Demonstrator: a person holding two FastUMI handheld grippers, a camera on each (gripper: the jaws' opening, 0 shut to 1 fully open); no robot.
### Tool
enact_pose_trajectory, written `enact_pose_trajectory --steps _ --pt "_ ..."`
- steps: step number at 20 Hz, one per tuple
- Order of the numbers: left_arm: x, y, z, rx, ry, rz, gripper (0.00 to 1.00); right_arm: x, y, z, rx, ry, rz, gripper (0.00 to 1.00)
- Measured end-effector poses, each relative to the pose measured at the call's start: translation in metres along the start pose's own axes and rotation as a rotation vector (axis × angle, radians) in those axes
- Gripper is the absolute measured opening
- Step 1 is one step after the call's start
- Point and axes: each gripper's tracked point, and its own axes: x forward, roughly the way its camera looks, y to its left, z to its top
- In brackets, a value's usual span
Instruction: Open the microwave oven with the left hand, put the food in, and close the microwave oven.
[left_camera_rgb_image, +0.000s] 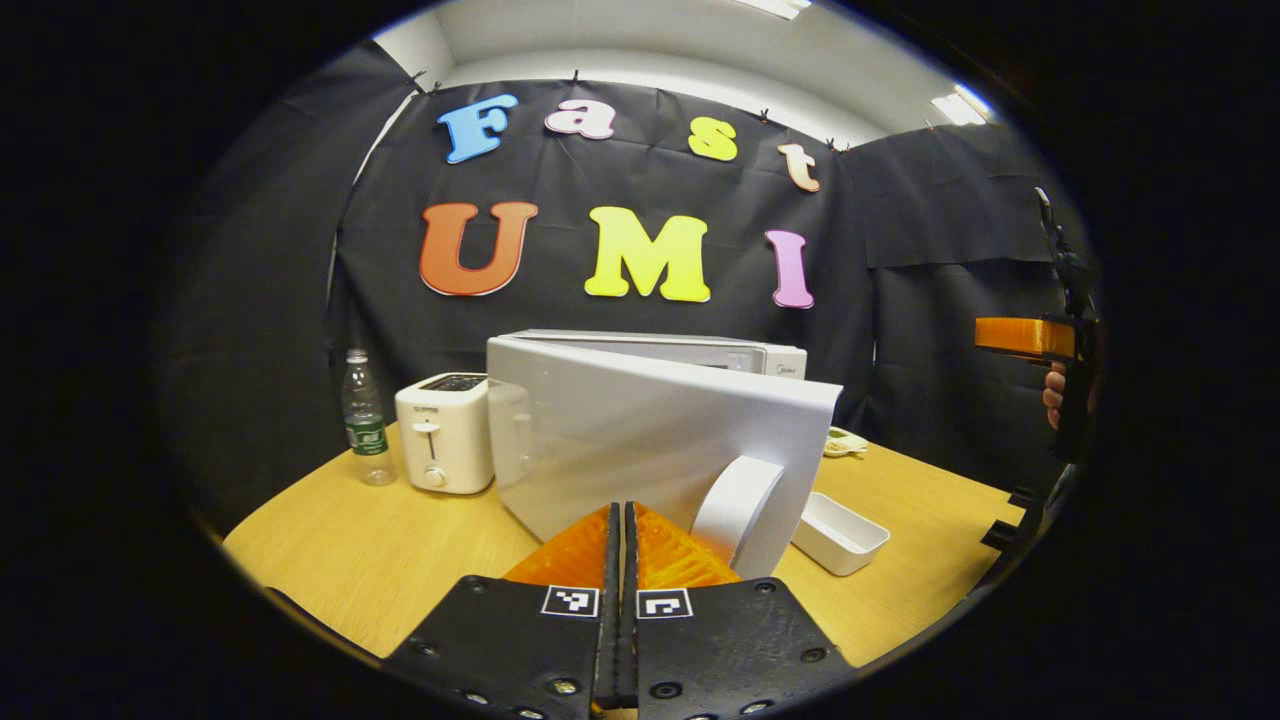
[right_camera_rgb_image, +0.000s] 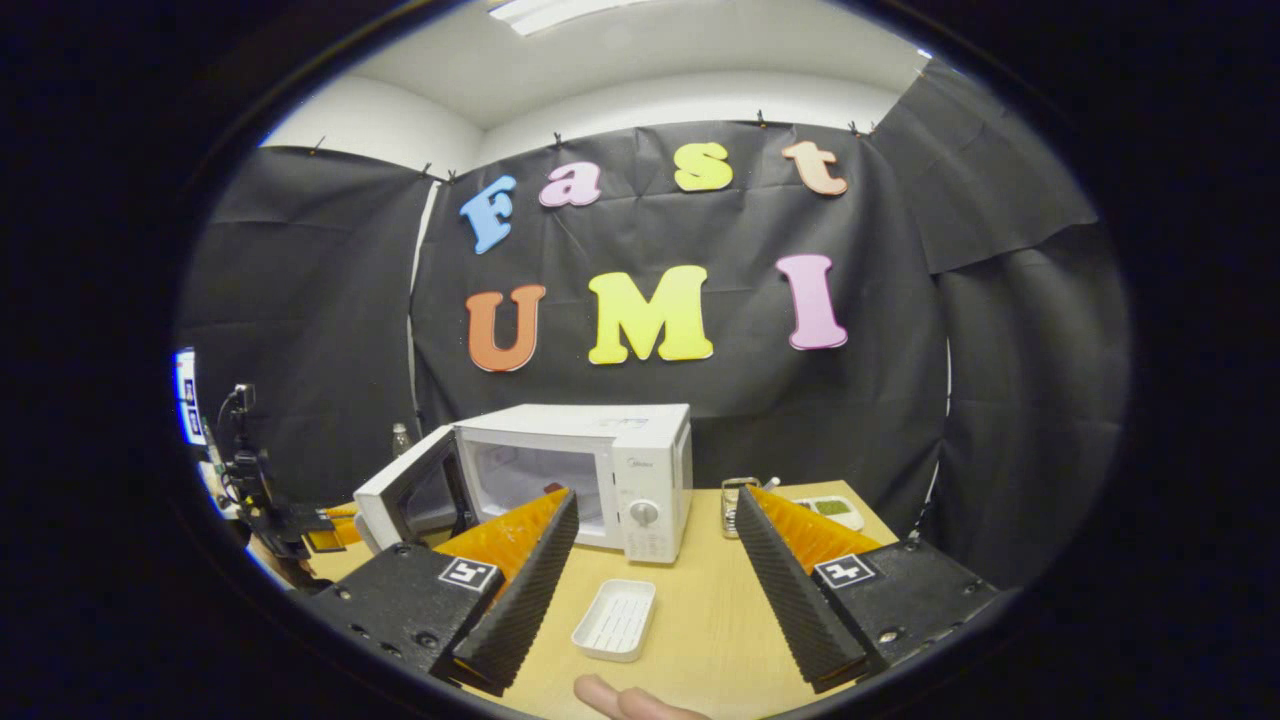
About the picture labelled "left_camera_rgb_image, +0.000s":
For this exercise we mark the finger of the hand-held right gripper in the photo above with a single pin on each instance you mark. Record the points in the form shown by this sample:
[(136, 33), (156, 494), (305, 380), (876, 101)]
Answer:
[(1025, 337)]

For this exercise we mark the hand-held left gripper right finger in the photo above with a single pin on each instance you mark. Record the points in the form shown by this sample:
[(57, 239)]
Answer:
[(720, 640)]

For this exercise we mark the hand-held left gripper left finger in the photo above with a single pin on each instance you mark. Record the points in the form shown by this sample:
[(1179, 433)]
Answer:
[(520, 640)]

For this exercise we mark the white microwave oven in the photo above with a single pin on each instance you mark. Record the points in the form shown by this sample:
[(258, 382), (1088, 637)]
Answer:
[(640, 430)]

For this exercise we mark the white rectangular tray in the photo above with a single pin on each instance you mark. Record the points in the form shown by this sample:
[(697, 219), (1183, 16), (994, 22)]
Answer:
[(838, 535)]

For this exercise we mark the white divided dish with grains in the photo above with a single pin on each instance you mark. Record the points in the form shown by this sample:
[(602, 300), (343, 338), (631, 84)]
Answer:
[(846, 443)]

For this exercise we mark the white toaster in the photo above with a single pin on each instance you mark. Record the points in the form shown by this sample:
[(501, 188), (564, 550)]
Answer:
[(445, 440)]

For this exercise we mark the small ceiling light panel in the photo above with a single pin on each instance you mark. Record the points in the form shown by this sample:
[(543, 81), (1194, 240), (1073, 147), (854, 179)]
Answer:
[(962, 105)]

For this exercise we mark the clear plastic water bottle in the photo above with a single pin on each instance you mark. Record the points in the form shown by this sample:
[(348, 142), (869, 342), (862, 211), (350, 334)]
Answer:
[(368, 430)]

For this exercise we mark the large ceiling light panel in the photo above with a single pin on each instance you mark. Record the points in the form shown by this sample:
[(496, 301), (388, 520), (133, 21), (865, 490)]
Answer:
[(775, 6)]

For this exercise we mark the black backdrop cloth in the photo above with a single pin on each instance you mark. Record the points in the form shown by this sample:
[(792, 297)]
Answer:
[(280, 300)]

